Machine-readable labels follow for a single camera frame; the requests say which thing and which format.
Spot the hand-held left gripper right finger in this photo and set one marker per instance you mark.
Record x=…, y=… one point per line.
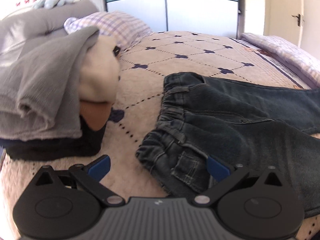
x=217, y=168

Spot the black folded garment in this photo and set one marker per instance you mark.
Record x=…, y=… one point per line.
x=50, y=147

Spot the folded lilac plaid quilt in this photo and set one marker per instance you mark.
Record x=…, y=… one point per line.
x=287, y=52

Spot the cream room door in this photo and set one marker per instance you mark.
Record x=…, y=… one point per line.
x=280, y=17

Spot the dark blue denim jeans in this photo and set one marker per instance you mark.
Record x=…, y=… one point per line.
x=225, y=120

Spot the beige patterned bed blanket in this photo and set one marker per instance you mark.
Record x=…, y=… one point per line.
x=187, y=55

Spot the orange garment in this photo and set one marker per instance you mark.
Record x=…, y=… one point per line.
x=95, y=115

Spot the grey folded garment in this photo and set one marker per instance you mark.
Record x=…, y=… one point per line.
x=37, y=80

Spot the blue and white wardrobe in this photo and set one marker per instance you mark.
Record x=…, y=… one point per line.
x=200, y=12

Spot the plaid pillow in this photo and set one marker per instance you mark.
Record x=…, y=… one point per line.
x=120, y=27

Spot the cream folded garment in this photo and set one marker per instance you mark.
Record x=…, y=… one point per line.
x=100, y=75

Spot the grey padded headboard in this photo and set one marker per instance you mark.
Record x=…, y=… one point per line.
x=25, y=30

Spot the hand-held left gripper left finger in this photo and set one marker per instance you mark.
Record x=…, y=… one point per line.
x=100, y=167

